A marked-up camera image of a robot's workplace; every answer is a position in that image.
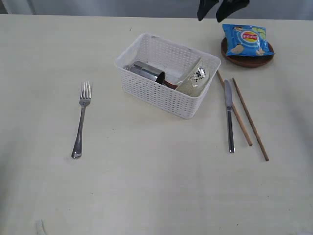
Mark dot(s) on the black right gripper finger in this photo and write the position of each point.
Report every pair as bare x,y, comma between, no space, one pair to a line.
228,7
204,7

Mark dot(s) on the brown wooden chopstick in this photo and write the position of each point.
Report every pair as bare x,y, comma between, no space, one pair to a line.
239,119
251,121

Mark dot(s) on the white patterned ceramic bowl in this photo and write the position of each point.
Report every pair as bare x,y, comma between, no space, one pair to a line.
194,79

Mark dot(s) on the dark brown round plate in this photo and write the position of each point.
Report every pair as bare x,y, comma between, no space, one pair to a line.
244,61

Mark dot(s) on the stainless steel cup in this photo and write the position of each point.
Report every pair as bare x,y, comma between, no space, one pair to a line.
148,72

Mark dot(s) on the white plastic perforated basket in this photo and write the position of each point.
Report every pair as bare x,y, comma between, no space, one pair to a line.
172,58

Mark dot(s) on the silver table knife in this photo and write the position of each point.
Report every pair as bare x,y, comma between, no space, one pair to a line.
228,103

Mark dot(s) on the silver metal fork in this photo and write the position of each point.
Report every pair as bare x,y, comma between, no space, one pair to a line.
85,100

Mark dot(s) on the blue Lays chips bag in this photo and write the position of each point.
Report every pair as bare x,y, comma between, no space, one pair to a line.
246,40

